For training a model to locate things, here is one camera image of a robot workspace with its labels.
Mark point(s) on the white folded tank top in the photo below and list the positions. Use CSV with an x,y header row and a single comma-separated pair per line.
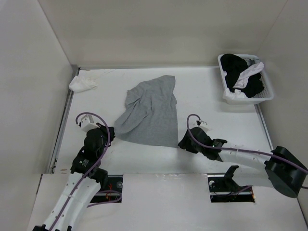
x,y
81,84

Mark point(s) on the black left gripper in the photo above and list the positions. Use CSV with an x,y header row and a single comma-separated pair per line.
x,y
112,135

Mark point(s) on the black tank top in basket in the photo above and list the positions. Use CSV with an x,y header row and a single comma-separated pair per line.
x,y
230,61

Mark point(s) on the white tank top in basket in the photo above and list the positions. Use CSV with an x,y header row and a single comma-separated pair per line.
x,y
245,84

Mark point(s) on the white front cover board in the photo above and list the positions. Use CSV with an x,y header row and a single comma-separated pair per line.
x,y
157,202

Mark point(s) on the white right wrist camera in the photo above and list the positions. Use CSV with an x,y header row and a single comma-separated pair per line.
x,y
203,125

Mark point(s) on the grey tank top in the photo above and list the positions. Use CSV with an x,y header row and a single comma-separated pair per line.
x,y
150,116

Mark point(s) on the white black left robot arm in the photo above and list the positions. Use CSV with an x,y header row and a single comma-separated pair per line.
x,y
84,181

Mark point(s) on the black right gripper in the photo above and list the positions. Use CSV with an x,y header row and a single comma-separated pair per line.
x,y
185,143

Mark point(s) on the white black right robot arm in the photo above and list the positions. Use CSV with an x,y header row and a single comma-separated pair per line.
x,y
279,169

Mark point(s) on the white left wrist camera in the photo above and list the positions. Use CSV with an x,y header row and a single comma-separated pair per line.
x,y
87,123

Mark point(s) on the aluminium table edge rail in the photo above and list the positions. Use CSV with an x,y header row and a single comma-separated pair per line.
x,y
53,157

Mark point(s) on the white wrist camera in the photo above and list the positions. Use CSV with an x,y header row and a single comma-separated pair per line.
x,y
87,123
203,125

